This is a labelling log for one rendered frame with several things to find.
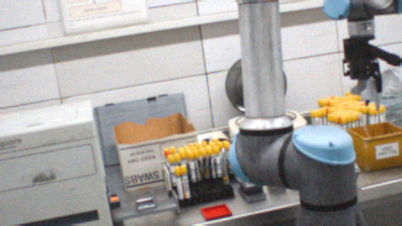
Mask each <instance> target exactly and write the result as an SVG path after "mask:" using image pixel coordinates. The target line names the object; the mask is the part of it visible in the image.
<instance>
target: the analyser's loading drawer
mask: <svg viewBox="0 0 402 226"><path fill-rule="evenodd" d="M171 191H172V197H170V198H163V199H160V200H157V201H156V199H155V198H156V197H155V193H154V192H153V190H152V195H153V197H152V198H146V199H143V200H137V199H136V196H135V194H134V197H135V204H132V205H129V206H122V207H120V208H113V209H110V210H111V217H112V221H113V222H121V221H124V220H130V219H133V218H136V217H139V218H140V217H142V216H146V215H152V214H156V213H164V212H169V211H173V210H177V211H178V213H180V211H179V199H178V198H177V195H176V193H175V190H171ZM146 205H147V206H146ZM145 206H146V207H145Z"/></svg>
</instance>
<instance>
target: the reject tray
mask: <svg viewBox="0 0 402 226"><path fill-rule="evenodd" d="M200 211H201V213H202V214H203V216H204V217H205V220H206V221H212V220H215V219H218V218H224V217H227V216H232V211H231V210H230V209H229V207H228V206H227V204H220V205H214V206H211V207H205V208H202V209H200Z"/></svg>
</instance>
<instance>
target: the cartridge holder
mask: <svg viewBox="0 0 402 226"><path fill-rule="evenodd" d="M238 192H240V194H241V195H242V196H243V198H245V200H246V201H247V203H250V202H253V201H257V200H263V199H266V198H267V194H266V193H265V192H264V191H263V187H259V186H256V185H254V186H251V187H245V186H244V185H243V184H242V183H241V181H240V187H238Z"/></svg>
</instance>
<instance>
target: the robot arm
mask: <svg viewBox="0 0 402 226"><path fill-rule="evenodd" d="M234 1H235V2H236V3H237V4H238V17H239V26H240V55H241V65H242V75H243V95H244V105H245V118H244V119H243V121H242V122H240V124H239V132H238V133H237V134H235V135H234V137H233V138H232V144H230V147H229V160H230V164H231V165H232V169H233V172H234V173H235V174H236V176H237V177H238V178H240V180H241V181H244V182H245V183H250V184H253V185H256V186H259V187H263V186H266V187H279V188H284V189H293V190H298V191H299V196H300V212H299V215H298V218H297V223H296V226H368V225H367V222H366V221H365V218H364V217H363V213H362V210H361V208H360V206H359V204H358V196H357V181H356V174H355V152H354V144H353V140H352V137H351V136H350V135H349V134H348V133H347V132H346V131H344V130H342V129H341V128H337V127H334V126H320V125H317V126H302V127H300V128H299V129H296V130H295V131H294V130H293V121H292V120H290V118H289V117H287V116H286V115H285V98H284V71H283V53H282V41H281V31H280V7H279V0H234ZM322 5H323V11H324V13H325V15H326V16H327V17H328V18H329V19H331V20H334V21H342V20H345V19H347V29H348V36H351V37H349V38H348V39H343V49H344V57H345V58H343V59H342V61H343V72H344V77H346V76H350V80H358V82H357V84H356V85H355V86H354V87H353V88H352V89H350V93H351V94H352V95H354V96H361V98H362V100H364V104H365V107H368V104H369V103H370V102H371V100H373V101H375V107H376V111H379V109H380V104H381V99H382V75H381V72H380V62H379V60H378V59H380V60H382V61H385V62H386V63H387V64H388V65H391V66H394V67H396V66H399V67H400V66H401V64H402V58H401V57H400V56H398V55H397V54H394V53H389V52H388V51H385V50H383V49H382V48H378V47H377V46H373V45H372V44H369V41H371V40H374V39H375V34H373V33H375V23H374V16H382V15H394V14H397V15H400V14H401V13H402V0H324V1H323V4H322ZM347 63H349V64H348V65H347V68H348V69H349V70H346V73H345V66H344V64H347ZM370 77H372V78H370Z"/></svg>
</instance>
